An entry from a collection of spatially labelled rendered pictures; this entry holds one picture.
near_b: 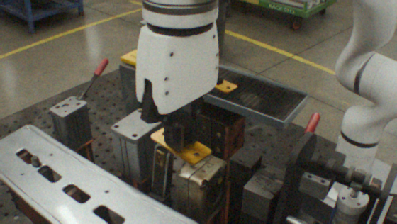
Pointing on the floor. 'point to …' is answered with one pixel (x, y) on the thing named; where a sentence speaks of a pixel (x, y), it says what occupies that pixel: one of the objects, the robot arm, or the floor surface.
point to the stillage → (38, 9)
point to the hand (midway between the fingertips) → (180, 130)
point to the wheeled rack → (310, 7)
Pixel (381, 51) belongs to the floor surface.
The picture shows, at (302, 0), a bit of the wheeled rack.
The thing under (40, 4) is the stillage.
